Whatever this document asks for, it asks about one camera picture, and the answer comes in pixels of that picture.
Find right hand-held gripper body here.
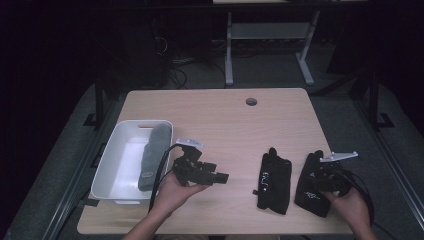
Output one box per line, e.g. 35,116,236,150
314,151,360,198

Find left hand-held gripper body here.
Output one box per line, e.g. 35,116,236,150
171,138,215,187

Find black glove white print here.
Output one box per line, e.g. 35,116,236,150
293,149,335,219
252,147,293,215

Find grey mitten with label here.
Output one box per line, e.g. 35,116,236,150
137,123,173,192

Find white plastic bin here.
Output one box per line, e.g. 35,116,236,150
90,119,174,205

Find person's left hand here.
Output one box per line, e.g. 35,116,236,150
150,171,210,218

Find person's right hand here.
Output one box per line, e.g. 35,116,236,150
321,187,372,232

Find black metal stand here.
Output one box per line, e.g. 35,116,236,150
83,71,105,130
367,71,396,130

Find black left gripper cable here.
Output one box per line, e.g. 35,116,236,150
147,143,184,213

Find aluminium frame rail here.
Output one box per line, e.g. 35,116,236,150
42,99,118,240
352,99,424,232

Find black floor cables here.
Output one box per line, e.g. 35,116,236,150
167,57,188,90

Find grey metal desk frame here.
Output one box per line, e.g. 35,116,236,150
224,9,322,87

